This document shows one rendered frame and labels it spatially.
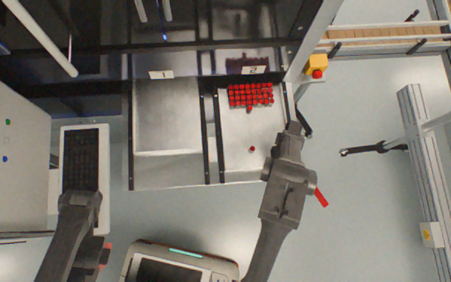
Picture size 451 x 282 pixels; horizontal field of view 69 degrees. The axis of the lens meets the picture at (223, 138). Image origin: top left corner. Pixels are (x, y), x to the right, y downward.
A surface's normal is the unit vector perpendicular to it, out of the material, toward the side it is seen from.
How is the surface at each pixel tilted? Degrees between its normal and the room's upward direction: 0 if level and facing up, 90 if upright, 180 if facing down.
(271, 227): 52
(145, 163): 0
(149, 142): 0
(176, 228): 0
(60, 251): 41
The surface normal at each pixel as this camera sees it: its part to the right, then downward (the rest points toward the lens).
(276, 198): 0.02, -0.54
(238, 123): 0.04, -0.25
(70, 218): 0.22, -0.80
